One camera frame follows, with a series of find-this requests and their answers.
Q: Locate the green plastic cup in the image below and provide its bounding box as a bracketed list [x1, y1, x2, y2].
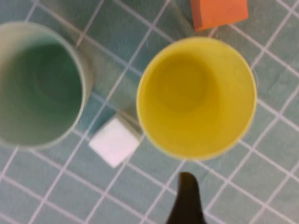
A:
[0, 21, 94, 151]

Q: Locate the orange foam cube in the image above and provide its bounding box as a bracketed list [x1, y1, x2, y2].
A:
[189, 0, 249, 32]

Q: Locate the white foam cube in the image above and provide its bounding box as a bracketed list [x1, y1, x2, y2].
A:
[88, 112, 142, 169]

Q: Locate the green grid tablecloth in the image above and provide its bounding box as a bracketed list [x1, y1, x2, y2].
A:
[0, 0, 299, 224]

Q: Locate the yellow plastic cup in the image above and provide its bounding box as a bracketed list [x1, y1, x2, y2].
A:
[136, 36, 258, 162]

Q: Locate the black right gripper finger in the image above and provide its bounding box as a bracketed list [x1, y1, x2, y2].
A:
[164, 172, 207, 224]

